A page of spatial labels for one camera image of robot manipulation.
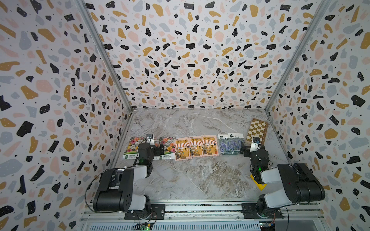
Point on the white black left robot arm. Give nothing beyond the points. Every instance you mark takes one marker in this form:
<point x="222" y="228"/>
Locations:
<point x="115" y="192"/>

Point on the lavender seed packet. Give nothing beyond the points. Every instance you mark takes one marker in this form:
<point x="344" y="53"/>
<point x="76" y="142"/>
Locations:
<point x="226" y="145"/>
<point x="235" y="140"/>

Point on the left aluminium corner post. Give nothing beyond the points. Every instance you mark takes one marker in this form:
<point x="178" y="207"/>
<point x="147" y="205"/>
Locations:
<point x="100" y="47"/>

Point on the yellow plastic frame tool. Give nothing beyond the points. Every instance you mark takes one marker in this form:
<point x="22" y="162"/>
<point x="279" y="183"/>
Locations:
<point x="260" y="186"/>

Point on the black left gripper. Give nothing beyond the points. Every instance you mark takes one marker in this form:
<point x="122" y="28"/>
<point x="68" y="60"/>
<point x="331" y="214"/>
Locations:
<point x="157" y="152"/>

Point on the sunflower seed packet pink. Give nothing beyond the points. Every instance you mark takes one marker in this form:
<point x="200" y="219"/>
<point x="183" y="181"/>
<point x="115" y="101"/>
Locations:
<point x="196" y="146"/>
<point x="182" y="149"/>
<point x="210" y="145"/>

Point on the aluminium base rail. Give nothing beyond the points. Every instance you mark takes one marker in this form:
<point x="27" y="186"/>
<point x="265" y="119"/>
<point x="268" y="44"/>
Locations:
<point x="208" y="215"/>

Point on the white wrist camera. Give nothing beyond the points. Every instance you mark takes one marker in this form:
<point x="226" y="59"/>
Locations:
<point x="150" y="139"/>
<point x="255" y="145"/>

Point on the right aluminium corner post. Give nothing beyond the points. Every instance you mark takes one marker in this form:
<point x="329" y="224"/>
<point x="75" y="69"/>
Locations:
<point x="319" y="14"/>

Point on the aluminium corner post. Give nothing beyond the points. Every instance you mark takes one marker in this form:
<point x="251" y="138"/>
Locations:
<point x="319" y="14"/>
<point x="100" y="47"/>

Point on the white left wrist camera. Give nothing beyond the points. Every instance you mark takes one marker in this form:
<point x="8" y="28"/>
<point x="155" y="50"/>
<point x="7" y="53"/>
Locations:
<point x="150" y="139"/>

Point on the wooden chessboard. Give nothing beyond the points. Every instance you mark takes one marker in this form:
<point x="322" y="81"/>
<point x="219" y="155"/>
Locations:
<point x="258" y="128"/>

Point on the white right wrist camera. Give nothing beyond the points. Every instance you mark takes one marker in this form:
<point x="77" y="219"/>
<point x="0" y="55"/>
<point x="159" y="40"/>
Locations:
<point x="255" y="145"/>

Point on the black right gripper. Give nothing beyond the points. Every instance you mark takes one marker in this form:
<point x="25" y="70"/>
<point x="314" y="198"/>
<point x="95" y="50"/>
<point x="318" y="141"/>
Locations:
<point x="247" y="151"/>

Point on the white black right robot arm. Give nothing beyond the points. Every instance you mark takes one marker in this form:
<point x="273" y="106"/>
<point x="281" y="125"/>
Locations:
<point x="299" y="185"/>

